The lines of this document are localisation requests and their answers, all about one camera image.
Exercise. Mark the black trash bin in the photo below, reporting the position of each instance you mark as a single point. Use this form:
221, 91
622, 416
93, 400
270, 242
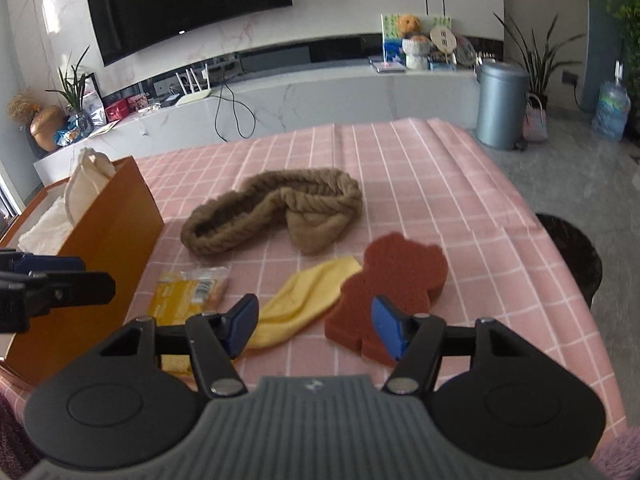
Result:
570, 260

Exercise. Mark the brown bear-shaped sponge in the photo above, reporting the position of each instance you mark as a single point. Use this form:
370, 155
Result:
395, 270

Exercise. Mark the cream cloth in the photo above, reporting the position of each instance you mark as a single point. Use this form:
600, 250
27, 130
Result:
87, 185

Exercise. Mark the brown knitted headband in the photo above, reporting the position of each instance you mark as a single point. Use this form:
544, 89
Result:
310, 220

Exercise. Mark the yellow cloth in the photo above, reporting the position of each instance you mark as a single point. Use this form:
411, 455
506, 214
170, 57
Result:
305, 290

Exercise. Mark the flat notebook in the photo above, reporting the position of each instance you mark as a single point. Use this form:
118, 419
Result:
387, 66

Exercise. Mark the green plant in glass vase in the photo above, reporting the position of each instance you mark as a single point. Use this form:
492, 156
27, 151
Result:
75, 90

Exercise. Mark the white router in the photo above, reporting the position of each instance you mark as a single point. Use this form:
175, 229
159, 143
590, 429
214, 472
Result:
192, 96

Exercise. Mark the green pothos plant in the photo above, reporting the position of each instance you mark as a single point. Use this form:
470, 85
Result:
625, 15

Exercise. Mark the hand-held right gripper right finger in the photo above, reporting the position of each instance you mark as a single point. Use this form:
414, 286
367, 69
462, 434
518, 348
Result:
390, 330

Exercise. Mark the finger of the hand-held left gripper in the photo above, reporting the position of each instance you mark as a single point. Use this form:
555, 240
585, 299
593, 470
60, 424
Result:
75, 292
50, 263

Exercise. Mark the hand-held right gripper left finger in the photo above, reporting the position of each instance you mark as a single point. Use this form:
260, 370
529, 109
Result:
240, 325

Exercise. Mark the brown teddy bear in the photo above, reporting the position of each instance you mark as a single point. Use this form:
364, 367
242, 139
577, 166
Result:
408, 25

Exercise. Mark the green blue painting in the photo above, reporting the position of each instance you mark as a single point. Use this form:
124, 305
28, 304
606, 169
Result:
391, 45

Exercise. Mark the silver pedal trash can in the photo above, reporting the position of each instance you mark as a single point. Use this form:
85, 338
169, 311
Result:
500, 105

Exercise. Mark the white marble tv cabinet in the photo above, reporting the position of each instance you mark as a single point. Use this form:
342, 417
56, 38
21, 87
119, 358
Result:
325, 95

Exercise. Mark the woven handbag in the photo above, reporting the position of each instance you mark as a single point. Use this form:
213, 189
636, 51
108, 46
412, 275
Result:
535, 122

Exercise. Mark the decorative plate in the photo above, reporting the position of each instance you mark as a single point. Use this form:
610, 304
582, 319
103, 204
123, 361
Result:
465, 52

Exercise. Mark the black picture frame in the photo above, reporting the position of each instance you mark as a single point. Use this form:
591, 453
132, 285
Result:
94, 102

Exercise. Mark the golden brown vase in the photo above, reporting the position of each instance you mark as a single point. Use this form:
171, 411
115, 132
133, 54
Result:
45, 127

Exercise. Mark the pink checked tablecloth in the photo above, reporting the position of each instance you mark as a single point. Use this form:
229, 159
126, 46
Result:
425, 195

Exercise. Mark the long-leaf potted plant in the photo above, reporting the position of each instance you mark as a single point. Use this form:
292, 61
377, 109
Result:
537, 60

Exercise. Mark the pink box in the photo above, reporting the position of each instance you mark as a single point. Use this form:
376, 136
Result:
138, 103

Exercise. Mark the blue snack bag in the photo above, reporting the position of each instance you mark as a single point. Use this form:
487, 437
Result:
66, 136

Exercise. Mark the round paper fan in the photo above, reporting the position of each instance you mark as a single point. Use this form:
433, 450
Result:
443, 40

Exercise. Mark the black wall television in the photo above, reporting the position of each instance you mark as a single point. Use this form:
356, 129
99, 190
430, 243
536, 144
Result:
190, 0

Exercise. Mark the red box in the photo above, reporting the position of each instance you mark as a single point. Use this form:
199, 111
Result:
116, 110

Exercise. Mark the blue water bottle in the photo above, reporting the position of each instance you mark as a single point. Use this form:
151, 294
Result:
611, 107

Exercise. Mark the white tissue paper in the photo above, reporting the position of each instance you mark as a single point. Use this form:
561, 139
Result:
47, 227

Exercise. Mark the yellow plastic packet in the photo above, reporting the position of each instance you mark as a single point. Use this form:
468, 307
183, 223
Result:
180, 292

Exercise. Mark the orange cardboard box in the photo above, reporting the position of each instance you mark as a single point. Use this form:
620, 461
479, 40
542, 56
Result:
115, 250

